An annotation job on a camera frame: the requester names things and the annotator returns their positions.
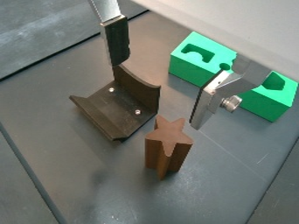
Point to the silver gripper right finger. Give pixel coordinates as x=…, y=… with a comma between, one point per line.
x=220, y=92

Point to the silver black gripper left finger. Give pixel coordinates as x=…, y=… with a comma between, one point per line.
x=114, y=29

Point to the brown star block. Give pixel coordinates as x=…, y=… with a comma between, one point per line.
x=166, y=146

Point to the green shape sorter board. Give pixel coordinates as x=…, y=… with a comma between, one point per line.
x=196, y=60

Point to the black curved holder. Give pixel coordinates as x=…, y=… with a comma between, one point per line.
x=122, y=106

